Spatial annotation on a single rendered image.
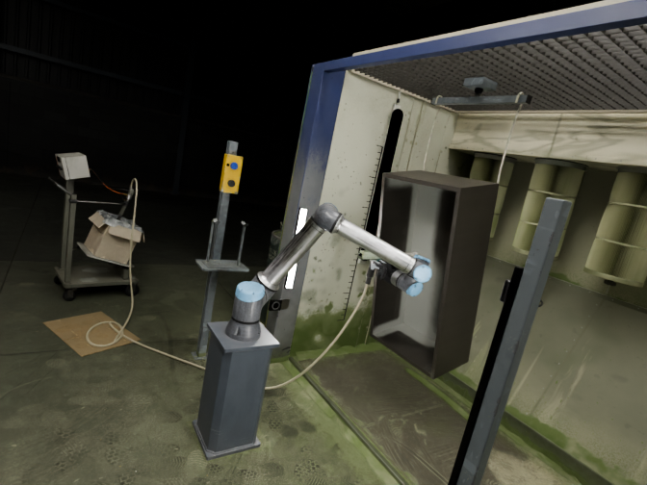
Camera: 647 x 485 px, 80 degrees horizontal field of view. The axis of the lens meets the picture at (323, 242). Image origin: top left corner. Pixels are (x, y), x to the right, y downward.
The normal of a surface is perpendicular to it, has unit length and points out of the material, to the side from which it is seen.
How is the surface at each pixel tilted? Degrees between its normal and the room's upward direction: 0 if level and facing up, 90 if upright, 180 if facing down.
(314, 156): 90
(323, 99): 90
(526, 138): 90
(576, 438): 57
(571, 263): 90
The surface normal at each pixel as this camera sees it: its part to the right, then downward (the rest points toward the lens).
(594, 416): -0.59, -0.57
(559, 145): -0.83, -0.06
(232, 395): 0.53, 0.27
